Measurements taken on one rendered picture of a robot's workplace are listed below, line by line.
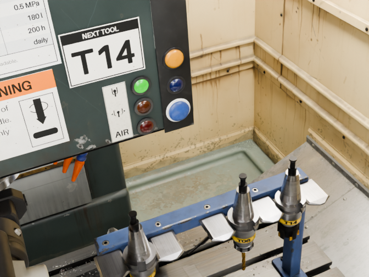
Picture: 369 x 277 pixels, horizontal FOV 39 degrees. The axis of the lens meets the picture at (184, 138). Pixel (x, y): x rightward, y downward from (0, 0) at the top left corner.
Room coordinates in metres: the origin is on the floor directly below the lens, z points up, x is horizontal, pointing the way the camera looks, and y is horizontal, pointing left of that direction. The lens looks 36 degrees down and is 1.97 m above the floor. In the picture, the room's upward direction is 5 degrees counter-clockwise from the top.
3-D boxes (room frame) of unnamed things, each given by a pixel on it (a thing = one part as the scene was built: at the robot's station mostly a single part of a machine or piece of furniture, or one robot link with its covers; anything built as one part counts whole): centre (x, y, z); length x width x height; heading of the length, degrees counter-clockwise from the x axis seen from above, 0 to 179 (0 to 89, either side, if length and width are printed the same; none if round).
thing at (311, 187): (0.80, -0.26, 1.21); 0.07 x 0.05 x 0.01; 20
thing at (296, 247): (0.86, -0.24, 1.05); 0.10 x 0.05 x 0.30; 20
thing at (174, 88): (0.60, 0.01, 1.62); 0.02 x 0.01 x 0.02; 110
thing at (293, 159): (0.79, -0.21, 1.31); 0.02 x 0.02 x 0.03
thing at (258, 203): (0.77, -0.16, 1.21); 0.07 x 0.05 x 0.01; 20
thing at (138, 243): (0.67, 0.10, 1.26); 0.04 x 0.04 x 0.07
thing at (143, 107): (0.59, 0.05, 1.60); 0.02 x 0.01 x 0.02; 110
